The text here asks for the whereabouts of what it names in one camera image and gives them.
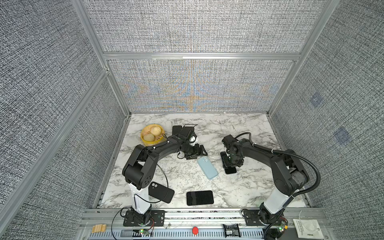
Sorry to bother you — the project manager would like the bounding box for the black phone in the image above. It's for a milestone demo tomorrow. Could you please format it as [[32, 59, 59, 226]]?
[[223, 166, 237, 175], [186, 191, 214, 206]]

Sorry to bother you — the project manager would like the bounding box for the light blue phone case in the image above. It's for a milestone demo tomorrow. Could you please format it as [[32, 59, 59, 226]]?
[[197, 156, 219, 180]]

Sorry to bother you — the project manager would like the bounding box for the black phone case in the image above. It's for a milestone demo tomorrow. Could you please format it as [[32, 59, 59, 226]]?
[[149, 182, 175, 204], [172, 126, 183, 136]]

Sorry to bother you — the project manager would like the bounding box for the black phone front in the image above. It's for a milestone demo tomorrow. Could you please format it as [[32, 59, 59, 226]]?
[[186, 191, 214, 206]]

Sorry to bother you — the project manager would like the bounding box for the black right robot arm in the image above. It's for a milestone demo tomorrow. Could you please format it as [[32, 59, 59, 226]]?
[[221, 135, 309, 225]]

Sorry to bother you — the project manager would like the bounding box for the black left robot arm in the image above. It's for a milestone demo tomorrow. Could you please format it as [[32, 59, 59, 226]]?
[[122, 135, 208, 215]]

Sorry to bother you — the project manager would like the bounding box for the right steamed bun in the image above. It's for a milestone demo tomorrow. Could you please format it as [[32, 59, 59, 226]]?
[[151, 126, 163, 137]]

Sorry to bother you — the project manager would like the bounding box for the steamed bun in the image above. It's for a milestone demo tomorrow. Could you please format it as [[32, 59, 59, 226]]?
[[143, 133, 156, 142], [151, 126, 163, 137]]

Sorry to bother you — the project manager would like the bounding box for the yellow bamboo steamer basket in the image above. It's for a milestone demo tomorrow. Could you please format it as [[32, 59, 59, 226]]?
[[141, 124, 166, 146]]

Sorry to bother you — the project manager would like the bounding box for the left steamed bun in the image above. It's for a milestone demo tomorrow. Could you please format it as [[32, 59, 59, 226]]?
[[143, 133, 156, 142]]

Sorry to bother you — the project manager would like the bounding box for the small black electronics box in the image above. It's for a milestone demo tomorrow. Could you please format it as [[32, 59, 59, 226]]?
[[223, 224, 241, 238]]

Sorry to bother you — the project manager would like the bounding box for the red emergency button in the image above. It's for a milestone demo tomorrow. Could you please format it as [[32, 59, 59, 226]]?
[[193, 227, 199, 235]]

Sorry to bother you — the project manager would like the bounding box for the white paper label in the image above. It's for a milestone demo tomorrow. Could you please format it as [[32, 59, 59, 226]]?
[[293, 219, 324, 240]]

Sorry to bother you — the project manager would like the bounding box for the wooden clips stack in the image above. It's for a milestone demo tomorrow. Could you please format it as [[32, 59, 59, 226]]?
[[91, 224, 107, 234]]

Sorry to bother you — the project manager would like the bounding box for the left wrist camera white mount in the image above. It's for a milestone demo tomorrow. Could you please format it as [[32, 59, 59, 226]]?
[[178, 126, 197, 144]]

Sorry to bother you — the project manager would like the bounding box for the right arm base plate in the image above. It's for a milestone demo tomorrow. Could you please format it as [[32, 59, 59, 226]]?
[[241, 209, 288, 226]]

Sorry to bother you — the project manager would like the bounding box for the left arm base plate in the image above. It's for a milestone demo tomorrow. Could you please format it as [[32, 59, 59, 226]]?
[[123, 210, 166, 227]]

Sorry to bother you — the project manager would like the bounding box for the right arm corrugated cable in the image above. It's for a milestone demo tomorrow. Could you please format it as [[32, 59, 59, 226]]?
[[235, 131, 321, 229]]

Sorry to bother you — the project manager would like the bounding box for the aluminium front rail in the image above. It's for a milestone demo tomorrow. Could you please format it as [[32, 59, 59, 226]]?
[[75, 208, 337, 240]]

